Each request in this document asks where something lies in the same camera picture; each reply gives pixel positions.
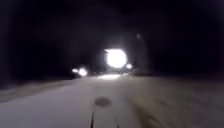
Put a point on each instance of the bright street lamp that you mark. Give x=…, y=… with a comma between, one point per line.
x=116, y=58

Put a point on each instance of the vehicle with headlights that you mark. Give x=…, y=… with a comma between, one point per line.
x=80, y=71

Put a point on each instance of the round manhole cover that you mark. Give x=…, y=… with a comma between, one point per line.
x=102, y=101

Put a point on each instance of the robot's own part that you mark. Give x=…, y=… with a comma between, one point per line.
x=117, y=126
x=92, y=120

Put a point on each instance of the grey paved path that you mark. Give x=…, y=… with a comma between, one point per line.
x=66, y=106

